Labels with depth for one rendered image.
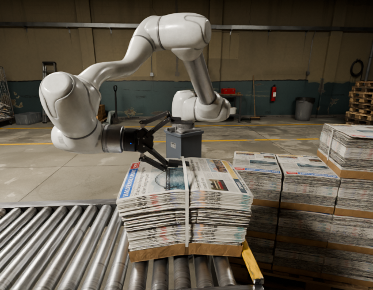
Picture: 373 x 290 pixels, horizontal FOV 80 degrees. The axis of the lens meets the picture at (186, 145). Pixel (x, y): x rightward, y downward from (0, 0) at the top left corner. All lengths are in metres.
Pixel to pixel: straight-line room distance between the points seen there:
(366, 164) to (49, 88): 1.43
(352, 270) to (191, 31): 1.62
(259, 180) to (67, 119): 1.10
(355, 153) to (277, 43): 7.35
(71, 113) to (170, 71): 7.24
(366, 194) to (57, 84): 1.50
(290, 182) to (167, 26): 1.04
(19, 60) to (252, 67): 7.47
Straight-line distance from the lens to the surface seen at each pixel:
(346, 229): 1.64
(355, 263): 1.80
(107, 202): 1.13
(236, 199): 0.69
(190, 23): 0.97
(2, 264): 0.99
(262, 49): 8.40
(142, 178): 0.76
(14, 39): 9.17
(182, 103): 1.48
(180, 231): 0.73
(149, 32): 1.03
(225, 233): 0.75
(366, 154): 1.49
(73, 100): 0.59
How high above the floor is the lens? 1.35
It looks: 16 degrees down
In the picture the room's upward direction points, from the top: straight up
